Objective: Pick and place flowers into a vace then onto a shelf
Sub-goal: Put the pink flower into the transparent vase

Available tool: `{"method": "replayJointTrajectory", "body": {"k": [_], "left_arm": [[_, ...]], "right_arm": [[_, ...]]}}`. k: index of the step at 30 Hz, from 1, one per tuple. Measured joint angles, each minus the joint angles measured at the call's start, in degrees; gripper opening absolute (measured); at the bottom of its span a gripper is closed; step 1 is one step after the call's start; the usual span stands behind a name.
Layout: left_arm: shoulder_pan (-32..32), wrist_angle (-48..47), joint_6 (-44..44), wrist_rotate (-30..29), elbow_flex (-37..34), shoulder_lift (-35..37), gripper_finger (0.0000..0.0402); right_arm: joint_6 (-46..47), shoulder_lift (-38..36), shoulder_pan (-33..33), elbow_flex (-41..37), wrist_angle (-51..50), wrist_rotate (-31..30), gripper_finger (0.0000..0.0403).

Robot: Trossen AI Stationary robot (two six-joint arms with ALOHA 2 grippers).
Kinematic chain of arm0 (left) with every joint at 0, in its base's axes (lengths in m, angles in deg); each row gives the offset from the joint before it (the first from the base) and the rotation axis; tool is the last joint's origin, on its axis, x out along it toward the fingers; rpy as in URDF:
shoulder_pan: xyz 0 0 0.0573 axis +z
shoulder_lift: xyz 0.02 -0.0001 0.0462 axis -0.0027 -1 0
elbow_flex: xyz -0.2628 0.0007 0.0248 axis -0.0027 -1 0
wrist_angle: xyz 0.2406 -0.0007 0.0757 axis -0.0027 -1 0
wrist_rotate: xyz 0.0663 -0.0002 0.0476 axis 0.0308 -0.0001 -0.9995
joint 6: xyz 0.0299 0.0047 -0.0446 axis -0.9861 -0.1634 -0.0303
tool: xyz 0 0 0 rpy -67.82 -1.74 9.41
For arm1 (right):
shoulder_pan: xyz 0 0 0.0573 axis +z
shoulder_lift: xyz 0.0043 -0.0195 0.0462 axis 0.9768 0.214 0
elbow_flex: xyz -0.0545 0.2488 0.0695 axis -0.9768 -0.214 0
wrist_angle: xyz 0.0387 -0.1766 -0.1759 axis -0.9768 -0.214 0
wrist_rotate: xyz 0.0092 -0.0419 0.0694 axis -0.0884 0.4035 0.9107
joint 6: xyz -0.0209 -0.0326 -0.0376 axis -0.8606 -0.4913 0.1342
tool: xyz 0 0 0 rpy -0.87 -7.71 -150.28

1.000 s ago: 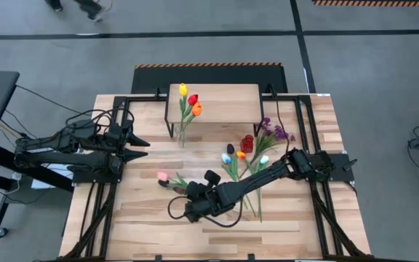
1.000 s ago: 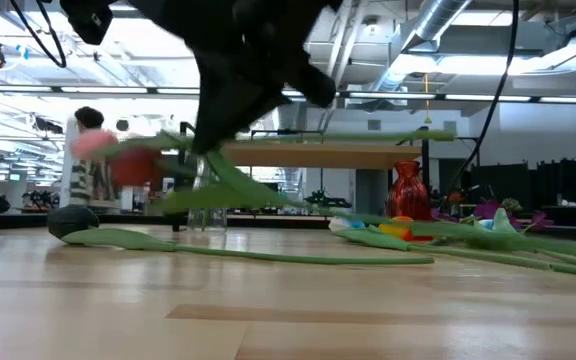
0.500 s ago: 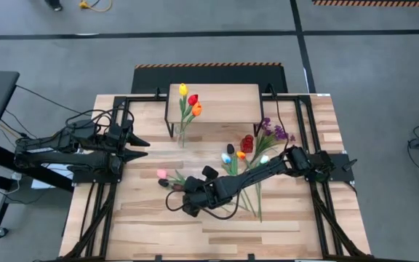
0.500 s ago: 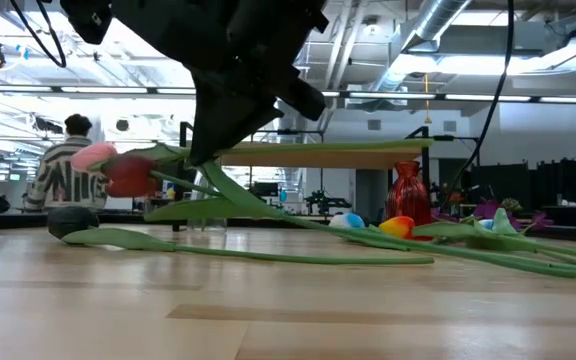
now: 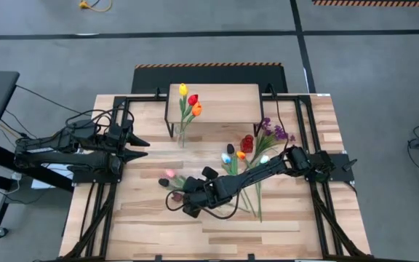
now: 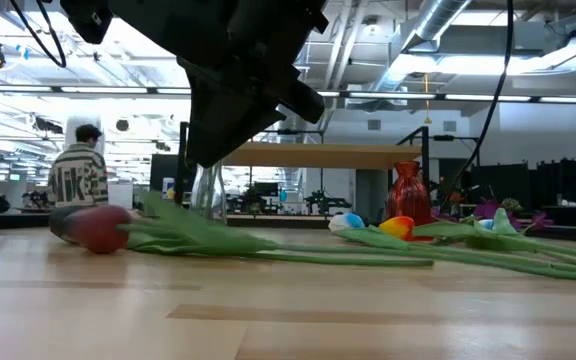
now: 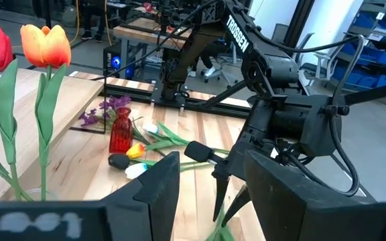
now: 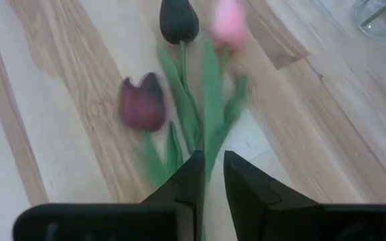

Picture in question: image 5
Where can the yellow and red artificial tulip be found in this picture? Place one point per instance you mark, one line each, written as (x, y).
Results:
(240, 155)

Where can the clear glass vase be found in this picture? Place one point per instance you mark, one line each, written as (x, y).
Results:
(181, 141)

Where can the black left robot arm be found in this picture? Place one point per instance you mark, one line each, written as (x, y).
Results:
(60, 158)

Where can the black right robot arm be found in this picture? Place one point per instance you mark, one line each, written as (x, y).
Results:
(260, 171)

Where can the black aluminium table frame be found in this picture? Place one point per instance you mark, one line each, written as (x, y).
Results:
(140, 98)

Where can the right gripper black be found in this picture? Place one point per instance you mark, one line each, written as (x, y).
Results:
(216, 191)

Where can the black artificial tulip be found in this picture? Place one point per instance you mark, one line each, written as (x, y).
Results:
(163, 182)
(230, 148)

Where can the pink artificial tulip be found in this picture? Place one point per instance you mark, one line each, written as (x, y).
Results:
(170, 173)

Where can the purple artificial flower bunch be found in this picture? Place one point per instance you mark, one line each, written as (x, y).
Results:
(276, 131)

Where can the red ribbed glass vase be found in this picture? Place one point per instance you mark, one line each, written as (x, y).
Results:
(247, 143)

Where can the black floor mat striped edge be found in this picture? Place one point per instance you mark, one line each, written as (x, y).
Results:
(209, 80)

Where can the white paper sheet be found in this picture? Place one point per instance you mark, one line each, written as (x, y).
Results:
(49, 182)

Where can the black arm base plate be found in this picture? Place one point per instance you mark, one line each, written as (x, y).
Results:
(93, 178)
(337, 172)

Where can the maroon artificial tulip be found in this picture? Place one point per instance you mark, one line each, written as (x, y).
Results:
(176, 197)

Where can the pale white artificial tulip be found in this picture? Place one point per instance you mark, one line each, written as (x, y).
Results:
(264, 159)

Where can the wooden shelf with black legs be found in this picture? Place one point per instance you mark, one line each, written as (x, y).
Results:
(224, 103)

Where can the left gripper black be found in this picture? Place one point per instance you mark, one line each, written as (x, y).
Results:
(116, 140)

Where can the orange black hazard stripe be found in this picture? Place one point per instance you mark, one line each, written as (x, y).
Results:
(377, 3)

